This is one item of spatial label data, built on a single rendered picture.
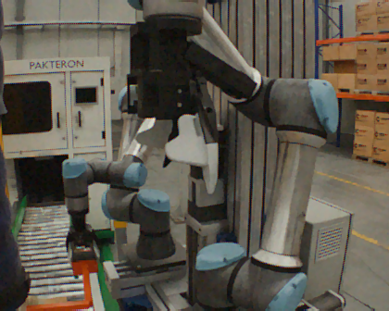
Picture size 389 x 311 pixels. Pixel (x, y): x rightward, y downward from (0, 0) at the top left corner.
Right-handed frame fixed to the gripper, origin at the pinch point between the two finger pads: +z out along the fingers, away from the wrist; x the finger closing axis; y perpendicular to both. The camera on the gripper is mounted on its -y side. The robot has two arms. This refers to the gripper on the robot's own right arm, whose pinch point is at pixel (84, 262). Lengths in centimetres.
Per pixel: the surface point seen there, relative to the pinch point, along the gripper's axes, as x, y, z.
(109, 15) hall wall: 103, -903, -267
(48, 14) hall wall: -69, -886, -270
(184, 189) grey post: 128, -291, 68
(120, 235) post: 20, -63, 19
